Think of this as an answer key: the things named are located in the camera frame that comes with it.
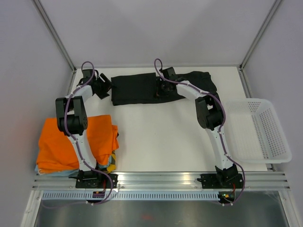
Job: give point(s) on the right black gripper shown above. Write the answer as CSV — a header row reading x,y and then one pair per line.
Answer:
x,y
159,92

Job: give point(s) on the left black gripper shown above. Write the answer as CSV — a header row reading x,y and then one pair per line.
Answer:
x,y
107,84

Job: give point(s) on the black trousers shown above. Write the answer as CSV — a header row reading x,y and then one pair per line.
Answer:
x,y
147,88

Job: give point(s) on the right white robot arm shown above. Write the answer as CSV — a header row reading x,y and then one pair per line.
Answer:
x,y
211,117

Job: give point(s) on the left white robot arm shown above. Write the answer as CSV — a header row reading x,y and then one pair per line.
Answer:
x,y
72,120

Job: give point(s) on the light blue folded garment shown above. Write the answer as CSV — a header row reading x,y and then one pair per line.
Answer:
x,y
66,170

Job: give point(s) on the orange folded garment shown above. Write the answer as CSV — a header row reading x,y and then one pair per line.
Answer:
x,y
55,149

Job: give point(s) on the yellow black patterned garment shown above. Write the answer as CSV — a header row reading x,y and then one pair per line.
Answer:
x,y
113,160

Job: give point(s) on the white perforated plastic basket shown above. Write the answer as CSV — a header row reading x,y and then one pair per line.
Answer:
x,y
254,133

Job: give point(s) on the right aluminium frame post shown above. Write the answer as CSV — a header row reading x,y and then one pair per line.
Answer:
x,y
269,17

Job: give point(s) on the aluminium frame post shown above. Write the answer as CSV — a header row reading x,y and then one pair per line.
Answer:
x,y
50,27
269,17

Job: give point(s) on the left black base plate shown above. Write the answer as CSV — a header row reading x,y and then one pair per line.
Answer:
x,y
98,183

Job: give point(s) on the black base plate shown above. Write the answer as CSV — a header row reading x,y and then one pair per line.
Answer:
x,y
216,181
98,183

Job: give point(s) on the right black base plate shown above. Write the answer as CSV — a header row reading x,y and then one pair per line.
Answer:
x,y
216,181

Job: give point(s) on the left aluminium frame post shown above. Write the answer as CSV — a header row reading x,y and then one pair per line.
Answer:
x,y
50,27

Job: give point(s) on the white slotted cable duct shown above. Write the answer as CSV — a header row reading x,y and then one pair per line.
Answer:
x,y
131,195

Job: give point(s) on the aluminium rail beam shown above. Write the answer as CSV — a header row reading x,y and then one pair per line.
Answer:
x,y
167,181

